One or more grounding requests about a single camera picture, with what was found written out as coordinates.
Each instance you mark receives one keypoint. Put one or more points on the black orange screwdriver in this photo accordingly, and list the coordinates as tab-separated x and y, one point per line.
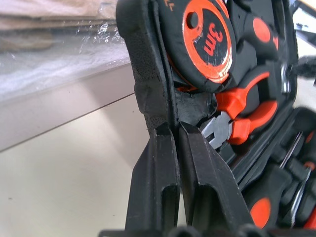
260	209

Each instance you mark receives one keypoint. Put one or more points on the black orange tape measure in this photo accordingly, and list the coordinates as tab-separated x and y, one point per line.
209	42

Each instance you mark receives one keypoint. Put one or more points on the black plastic tool case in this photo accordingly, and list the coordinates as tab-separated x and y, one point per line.
145	61

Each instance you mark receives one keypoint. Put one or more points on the black orange claw hammer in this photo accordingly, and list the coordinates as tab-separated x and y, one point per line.
264	32

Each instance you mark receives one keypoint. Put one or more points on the clear plastic bag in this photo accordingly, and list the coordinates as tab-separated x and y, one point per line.
74	64

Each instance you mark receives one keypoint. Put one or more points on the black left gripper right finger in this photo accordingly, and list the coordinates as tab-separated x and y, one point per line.
209	185

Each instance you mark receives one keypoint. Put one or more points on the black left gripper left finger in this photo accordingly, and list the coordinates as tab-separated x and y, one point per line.
153	177

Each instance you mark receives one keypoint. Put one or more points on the small orange test pen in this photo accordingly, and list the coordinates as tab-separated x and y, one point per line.
310	140

